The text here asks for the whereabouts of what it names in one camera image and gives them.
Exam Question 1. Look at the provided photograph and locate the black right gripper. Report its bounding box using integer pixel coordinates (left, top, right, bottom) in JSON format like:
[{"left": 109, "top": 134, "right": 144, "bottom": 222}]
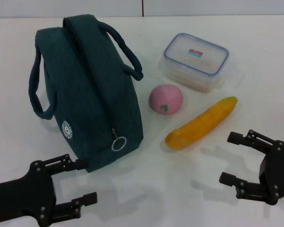
[{"left": 219, "top": 129, "right": 284, "bottom": 206}]

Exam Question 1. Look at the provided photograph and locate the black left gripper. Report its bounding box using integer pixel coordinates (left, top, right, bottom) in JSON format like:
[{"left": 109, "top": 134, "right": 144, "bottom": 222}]
[{"left": 0, "top": 153, "right": 98, "bottom": 227}]

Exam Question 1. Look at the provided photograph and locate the yellow toy banana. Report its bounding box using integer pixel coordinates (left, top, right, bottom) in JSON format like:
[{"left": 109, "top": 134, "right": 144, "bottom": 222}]
[{"left": 165, "top": 96, "right": 239, "bottom": 150}]

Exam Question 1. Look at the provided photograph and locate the dark teal insulated lunch bag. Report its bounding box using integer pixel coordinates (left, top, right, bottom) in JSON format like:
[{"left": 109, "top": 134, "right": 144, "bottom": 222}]
[{"left": 28, "top": 14, "right": 144, "bottom": 173}]

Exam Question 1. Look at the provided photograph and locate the pink toy peach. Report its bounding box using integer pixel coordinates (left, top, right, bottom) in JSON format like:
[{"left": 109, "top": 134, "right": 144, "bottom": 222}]
[{"left": 149, "top": 84, "right": 184, "bottom": 116}]

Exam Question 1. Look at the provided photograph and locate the clear container with blue-rimmed lid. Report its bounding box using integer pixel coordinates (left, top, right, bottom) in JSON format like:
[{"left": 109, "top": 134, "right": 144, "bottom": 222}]
[{"left": 157, "top": 33, "right": 230, "bottom": 93}]

